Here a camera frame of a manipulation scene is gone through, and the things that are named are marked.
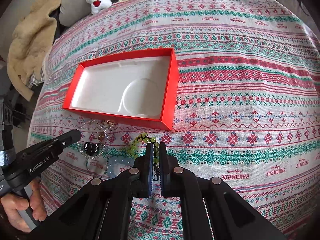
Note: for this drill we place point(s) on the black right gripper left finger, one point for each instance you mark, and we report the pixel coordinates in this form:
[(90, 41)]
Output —
[(101, 209)]

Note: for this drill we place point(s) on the person's left hand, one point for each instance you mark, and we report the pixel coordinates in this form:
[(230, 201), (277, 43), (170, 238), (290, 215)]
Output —
[(13, 203)]

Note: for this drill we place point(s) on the white printed pillow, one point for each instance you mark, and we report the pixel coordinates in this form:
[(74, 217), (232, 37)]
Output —
[(299, 9)]

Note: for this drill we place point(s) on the beige fleece blanket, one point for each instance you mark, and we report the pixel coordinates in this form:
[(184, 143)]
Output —
[(31, 40)]

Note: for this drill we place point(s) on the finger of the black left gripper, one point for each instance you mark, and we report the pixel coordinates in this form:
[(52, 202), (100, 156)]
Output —
[(66, 139)]

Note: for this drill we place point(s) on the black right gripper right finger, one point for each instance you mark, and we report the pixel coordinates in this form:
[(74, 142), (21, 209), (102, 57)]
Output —
[(210, 208)]

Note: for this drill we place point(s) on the patterned bedspread red green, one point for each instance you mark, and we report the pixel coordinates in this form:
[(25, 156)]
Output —
[(247, 107)]

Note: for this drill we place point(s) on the red jewelry box white insert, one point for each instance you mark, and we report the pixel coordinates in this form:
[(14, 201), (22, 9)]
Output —
[(136, 88)]

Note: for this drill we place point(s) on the black hair claw clip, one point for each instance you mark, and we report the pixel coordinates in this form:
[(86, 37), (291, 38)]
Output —
[(91, 149)]

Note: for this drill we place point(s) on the small gold stud earring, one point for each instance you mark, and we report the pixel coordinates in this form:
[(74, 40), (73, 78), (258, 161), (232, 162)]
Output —
[(109, 124)]

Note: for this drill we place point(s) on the grey pillow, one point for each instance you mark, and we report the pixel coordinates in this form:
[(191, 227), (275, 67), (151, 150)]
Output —
[(71, 11)]

